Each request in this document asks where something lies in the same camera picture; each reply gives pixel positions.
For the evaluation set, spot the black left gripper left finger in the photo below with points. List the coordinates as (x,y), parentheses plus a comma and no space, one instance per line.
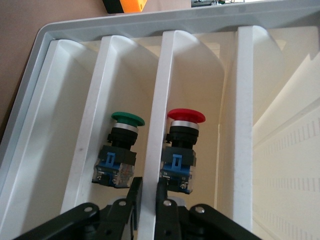
(136,195)

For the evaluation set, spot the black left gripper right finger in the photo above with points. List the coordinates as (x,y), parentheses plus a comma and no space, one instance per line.
(161,197)

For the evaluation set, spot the red mushroom push button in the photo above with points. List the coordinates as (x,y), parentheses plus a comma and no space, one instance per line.
(182,140)

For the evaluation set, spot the white plastic drawer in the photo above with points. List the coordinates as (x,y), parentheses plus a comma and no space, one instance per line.
(180,70)

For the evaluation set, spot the green mushroom push button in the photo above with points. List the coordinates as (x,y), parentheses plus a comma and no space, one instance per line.
(120,140)

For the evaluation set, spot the orange box with hole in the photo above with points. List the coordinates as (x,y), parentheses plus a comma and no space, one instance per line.
(132,5)

